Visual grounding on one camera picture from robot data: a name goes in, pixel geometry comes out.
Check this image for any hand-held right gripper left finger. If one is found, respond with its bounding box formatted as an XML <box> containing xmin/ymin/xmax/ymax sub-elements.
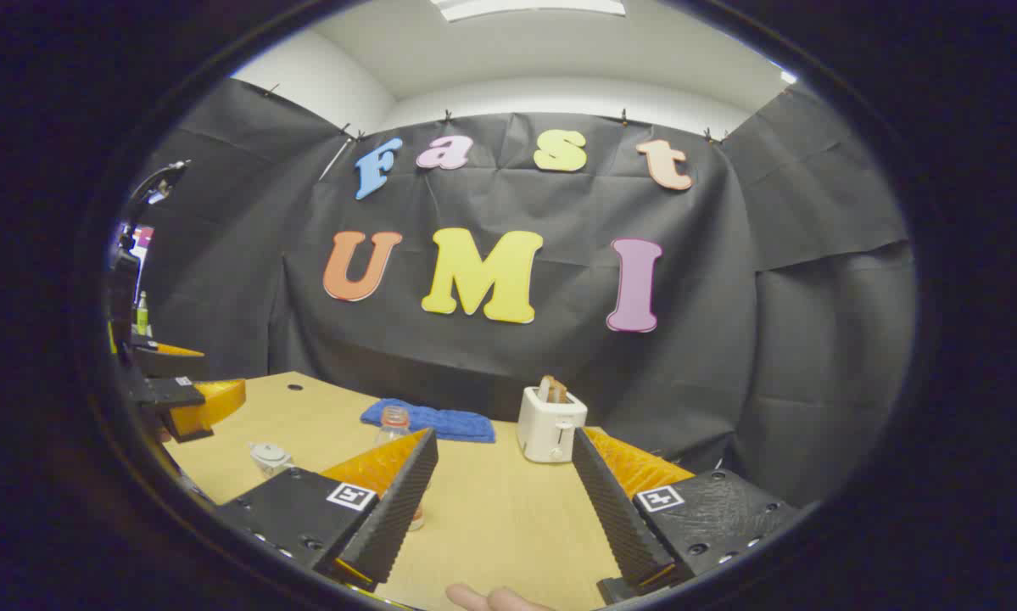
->
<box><xmin>214</xmin><ymin>427</ymin><xmax>439</xmax><ymax>593</ymax></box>

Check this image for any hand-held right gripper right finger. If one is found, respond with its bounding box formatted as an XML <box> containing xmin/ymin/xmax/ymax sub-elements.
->
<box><xmin>572</xmin><ymin>426</ymin><xmax>802</xmax><ymax>605</ymax></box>

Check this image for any clear plastic water bottle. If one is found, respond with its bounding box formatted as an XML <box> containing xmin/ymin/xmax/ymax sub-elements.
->
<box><xmin>377</xmin><ymin>406</ymin><xmax>428</xmax><ymax>531</ymax></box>

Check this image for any white floral teacup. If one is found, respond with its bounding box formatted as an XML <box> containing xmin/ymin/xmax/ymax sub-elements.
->
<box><xmin>249</xmin><ymin>441</ymin><xmax>294</xmax><ymax>478</ymax></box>

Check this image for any blue towel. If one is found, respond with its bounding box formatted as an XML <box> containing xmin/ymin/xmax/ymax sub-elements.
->
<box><xmin>360</xmin><ymin>399</ymin><xmax>496</xmax><ymax>444</ymax></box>

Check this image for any white toaster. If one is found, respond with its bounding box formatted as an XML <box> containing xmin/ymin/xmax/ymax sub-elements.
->
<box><xmin>517</xmin><ymin>386</ymin><xmax>588</xmax><ymax>463</ymax></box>

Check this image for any black backdrop cloth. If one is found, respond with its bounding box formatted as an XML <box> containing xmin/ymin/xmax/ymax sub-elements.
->
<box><xmin>139</xmin><ymin>78</ymin><xmax>916</xmax><ymax>510</ymax></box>

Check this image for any ceiling light panel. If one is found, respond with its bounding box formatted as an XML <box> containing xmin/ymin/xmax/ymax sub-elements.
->
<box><xmin>430</xmin><ymin>0</ymin><xmax>628</xmax><ymax>22</ymax></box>

